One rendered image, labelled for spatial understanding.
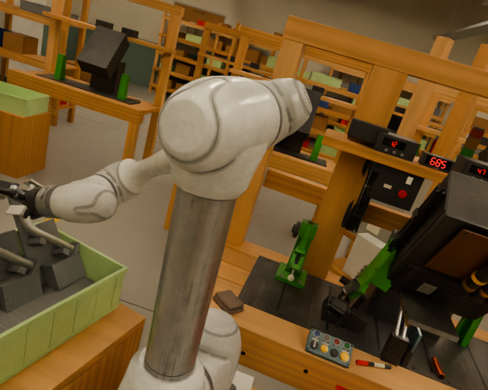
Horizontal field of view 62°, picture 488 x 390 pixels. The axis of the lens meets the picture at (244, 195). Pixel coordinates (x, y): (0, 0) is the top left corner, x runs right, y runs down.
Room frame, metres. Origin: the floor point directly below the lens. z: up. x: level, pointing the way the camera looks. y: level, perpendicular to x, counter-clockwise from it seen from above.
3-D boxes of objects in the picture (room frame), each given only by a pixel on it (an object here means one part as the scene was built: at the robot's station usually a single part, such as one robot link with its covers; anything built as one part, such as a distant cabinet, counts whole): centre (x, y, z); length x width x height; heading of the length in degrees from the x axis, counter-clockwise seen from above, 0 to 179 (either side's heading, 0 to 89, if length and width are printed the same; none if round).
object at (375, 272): (1.38, -0.58, 1.17); 0.13 x 0.12 x 0.20; 81
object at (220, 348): (0.81, -0.02, 1.05); 0.18 x 0.16 x 0.22; 159
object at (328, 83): (8.54, -0.41, 1.12); 3.01 x 0.54 x 2.24; 86
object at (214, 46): (11.12, 1.80, 1.11); 3.01 x 0.54 x 2.23; 86
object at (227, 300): (1.26, -0.06, 0.91); 0.10 x 0.08 x 0.03; 41
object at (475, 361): (1.43, -0.66, 0.89); 1.10 x 0.42 x 0.02; 81
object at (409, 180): (1.65, -0.59, 1.42); 0.17 x 0.12 x 0.15; 81
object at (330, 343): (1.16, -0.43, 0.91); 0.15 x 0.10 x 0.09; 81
